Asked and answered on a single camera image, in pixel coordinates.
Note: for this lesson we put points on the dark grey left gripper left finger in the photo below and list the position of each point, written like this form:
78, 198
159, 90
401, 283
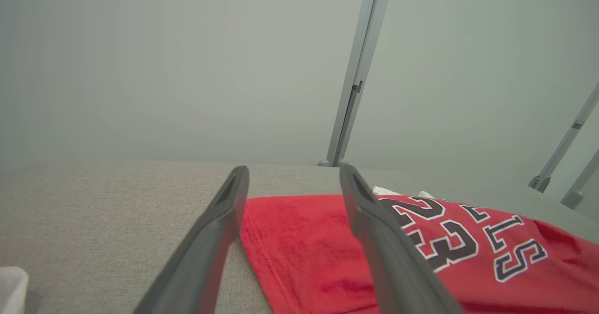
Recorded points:
201, 258

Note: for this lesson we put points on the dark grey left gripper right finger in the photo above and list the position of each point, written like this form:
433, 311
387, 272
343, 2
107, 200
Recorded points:
398, 267

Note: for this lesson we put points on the red white printed jersey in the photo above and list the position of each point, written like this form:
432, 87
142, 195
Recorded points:
304, 258

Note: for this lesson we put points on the red shorts with white stripe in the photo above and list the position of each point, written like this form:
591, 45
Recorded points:
11, 290

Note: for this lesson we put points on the grey metal partition post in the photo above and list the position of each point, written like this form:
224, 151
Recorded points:
360, 47
561, 145
582, 180

